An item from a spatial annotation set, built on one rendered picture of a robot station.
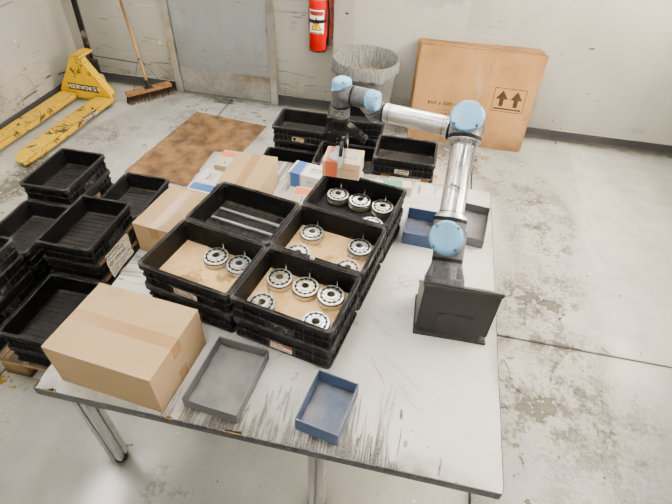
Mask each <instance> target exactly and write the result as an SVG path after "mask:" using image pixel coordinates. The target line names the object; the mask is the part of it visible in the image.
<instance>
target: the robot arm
mask: <svg viewBox="0 0 672 504"><path fill-rule="evenodd" d="M331 91H332V100H331V113H329V115H328V117H327V121H328V129H327V132H326V144H329V145H332V146H335V145H340V146H336V147H335V150H334V152H331V153H329V155H328V156H329V158H330V159H333V160H335V161H337V162H338V169H339V168H340V167H341V166H342V161H343V154H344V148H347V149H348V137H349V134H350V135H351V136H353V137H354V138H355V139H357V140H358V141H359V142H360V143H362V144H364V143H365V142H366V141H367V138H368V135H367V134H365V133H364V132H363V131H362V130H360V129H359V128H358V127H356V126H355V125H354V124H352V123H351V122H350V121H349V116H350V106H354V107H358V108H360V109H361V110H362V112H363V113H364V114H365V116H366V118H367V119H368V120H370V121H371V122H379V121H381V122H385V123H389V124H394V125H398V126H403V127H407V128H411V129H416V130H420V131H425V132H429V133H433V134H438V135H442V136H443V137H444V138H445V139H447V140H448V142H449V143H450V145H451V147H450V153H449V158H448V164H447V170H446V176H445V182H444V187H443V193H442V199H441V205H440V210H439V212H438V213H437V214H435V215H434V220H433V225H432V228H431V230H430V232H429V243H430V246H431V248H432V249H433V254H432V260H431V264H430V266H429V268H428V270H427V272H426V274H425V276H424V281H425V282H431V283H436V284H442V285H449V286H456V287H464V284H465V280H464V274H463V268H462V265H463V258H464V252H465V245H466V238H467V235H468V232H467V230H468V229H467V219H466V217H465V216H464V212H465V206H466V200H467V194H468V189H469V183H470V177H471V171H472V166H473V160H474V154H475V148H476V147H477V146H479V145H480V144H481V140H482V135H483V133H484V131H485V117H486V115H485V111H484V109H483V107H482V106H481V105H480V104H479V103H478V102H476V101H473V100H464V101H461V102H459V103H457V104H456V105H455V106H454V107H453V109H452V110H451V113H450V115H449V116H447V115H442V114H437V113H433V112H428V111H423V110H419V109H414V108H409V107H405V106H400V105H395V104H390V103H386V102H382V94H381V92H379V91H376V90H374V89H368V88H364V87H359V86H355V85H352V80H351V78H350V77H348V76H343V75H341V76H336V77H335V78H334V79H333V80H332V89H331Z"/></svg>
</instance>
